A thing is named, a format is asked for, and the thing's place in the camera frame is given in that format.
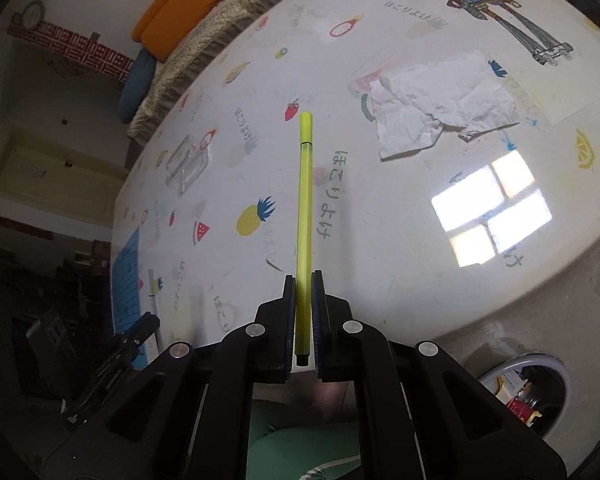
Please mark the blue cushion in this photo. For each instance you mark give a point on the blue cushion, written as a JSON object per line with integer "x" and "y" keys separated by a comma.
{"x": 135, "y": 85}

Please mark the round wall clock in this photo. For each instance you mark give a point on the round wall clock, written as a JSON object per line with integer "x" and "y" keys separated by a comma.
{"x": 32, "y": 14}

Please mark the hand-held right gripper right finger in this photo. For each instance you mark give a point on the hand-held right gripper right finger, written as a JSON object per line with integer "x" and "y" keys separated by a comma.
{"x": 316, "y": 330}

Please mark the clear plastic box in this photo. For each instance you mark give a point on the clear plastic box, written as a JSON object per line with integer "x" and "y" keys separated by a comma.
{"x": 187, "y": 167}

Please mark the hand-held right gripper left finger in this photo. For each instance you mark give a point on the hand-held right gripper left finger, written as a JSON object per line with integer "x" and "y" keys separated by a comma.
{"x": 291, "y": 330}

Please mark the red snack packet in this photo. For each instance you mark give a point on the red snack packet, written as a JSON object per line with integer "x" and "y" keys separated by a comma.
{"x": 522, "y": 407}

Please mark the yellow pen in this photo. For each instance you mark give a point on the yellow pen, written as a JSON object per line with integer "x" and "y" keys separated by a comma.
{"x": 305, "y": 200}

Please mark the white round trash bin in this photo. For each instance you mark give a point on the white round trash bin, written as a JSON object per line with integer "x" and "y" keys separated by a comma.
{"x": 550, "y": 365}

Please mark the green cloth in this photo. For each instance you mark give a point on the green cloth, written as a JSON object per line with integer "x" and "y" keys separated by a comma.
{"x": 280, "y": 440}

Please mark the red patterned wall decoration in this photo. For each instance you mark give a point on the red patterned wall decoration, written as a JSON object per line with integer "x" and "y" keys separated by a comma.
{"x": 80, "y": 50}

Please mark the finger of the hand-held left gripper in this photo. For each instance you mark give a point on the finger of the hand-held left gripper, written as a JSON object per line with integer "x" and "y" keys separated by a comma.
{"x": 142, "y": 332}

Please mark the crumpled white paper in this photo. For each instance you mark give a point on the crumpled white paper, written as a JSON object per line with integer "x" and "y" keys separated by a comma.
{"x": 430, "y": 105}

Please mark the blue paper sheet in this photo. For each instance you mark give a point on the blue paper sheet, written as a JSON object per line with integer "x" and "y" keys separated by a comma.
{"x": 125, "y": 285}

